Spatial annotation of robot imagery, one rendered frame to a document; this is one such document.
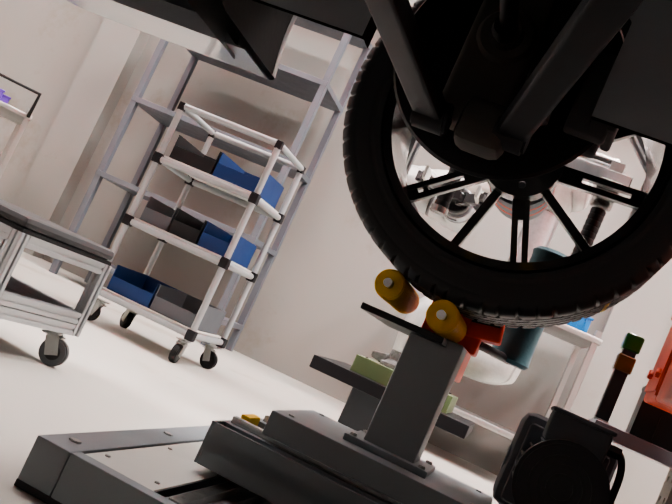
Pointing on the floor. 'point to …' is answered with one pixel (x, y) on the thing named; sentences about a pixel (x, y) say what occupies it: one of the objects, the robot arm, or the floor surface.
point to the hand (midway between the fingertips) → (451, 182)
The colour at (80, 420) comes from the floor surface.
